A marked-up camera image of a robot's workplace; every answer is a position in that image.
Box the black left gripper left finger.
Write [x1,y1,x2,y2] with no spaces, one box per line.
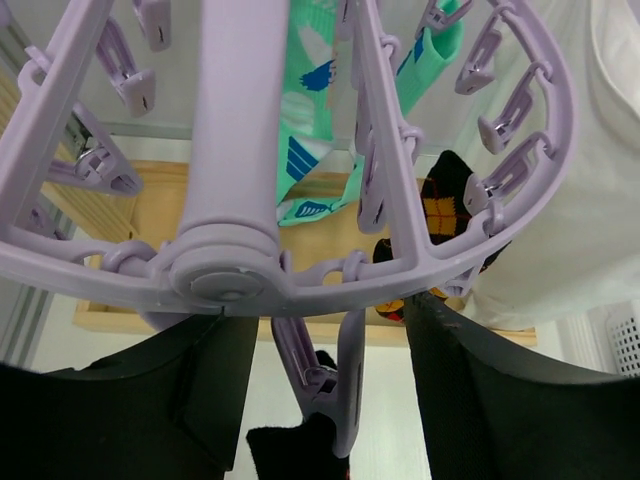
[1,315,259,479]

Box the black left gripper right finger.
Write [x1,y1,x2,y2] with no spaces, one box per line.
[404,293,639,479]

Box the black red argyle sock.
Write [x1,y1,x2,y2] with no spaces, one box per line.
[372,150,509,323]
[246,374,353,480]

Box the purple round clip hanger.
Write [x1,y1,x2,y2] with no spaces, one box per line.
[1,1,575,458]

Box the white cloth on hanger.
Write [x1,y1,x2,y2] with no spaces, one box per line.
[404,0,640,334]

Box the mint green patterned sock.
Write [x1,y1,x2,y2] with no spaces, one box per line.
[276,1,363,227]

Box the wooden drying rack frame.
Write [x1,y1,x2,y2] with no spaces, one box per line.
[1,52,548,353]

